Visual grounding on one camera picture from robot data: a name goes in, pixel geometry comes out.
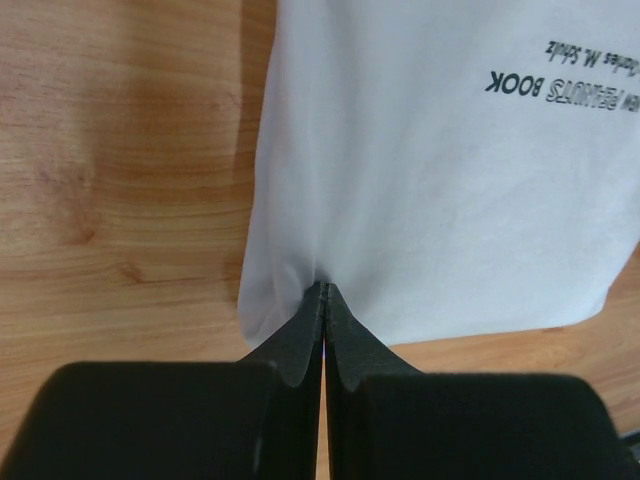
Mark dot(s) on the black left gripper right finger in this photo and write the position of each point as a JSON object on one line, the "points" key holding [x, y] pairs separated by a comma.
{"points": [[389, 420]]}

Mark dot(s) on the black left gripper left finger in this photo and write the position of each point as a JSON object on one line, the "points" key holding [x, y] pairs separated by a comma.
{"points": [[255, 418]]}

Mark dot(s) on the white and green raglan t-shirt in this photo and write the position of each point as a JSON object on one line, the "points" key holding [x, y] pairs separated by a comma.
{"points": [[455, 167]]}

